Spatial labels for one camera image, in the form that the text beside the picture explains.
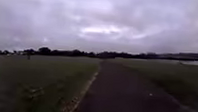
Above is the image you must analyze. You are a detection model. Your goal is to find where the row of dark trees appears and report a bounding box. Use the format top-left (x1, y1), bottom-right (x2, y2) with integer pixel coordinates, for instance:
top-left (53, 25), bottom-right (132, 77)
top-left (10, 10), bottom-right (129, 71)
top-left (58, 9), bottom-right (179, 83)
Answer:
top-left (0, 36), bottom-right (198, 70)

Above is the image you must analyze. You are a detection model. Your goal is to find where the dark asphalt path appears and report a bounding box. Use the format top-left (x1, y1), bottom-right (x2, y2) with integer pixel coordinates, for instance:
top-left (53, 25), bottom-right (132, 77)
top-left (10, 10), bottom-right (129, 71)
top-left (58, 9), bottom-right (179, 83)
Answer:
top-left (70, 56), bottom-right (198, 112)

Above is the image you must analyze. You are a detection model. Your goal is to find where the pale path edge strip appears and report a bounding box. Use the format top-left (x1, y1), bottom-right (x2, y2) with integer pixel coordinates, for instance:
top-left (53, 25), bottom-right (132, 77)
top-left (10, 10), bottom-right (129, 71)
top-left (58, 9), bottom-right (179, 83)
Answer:
top-left (61, 63), bottom-right (101, 112)

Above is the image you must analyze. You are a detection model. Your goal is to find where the grass field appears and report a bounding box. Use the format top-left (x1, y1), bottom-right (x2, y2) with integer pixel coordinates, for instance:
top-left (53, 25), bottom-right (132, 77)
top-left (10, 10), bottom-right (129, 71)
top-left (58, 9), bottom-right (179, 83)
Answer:
top-left (0, 50), bottom-right (103, 112)
top-left (107, 56), bottom-right (198, 112)

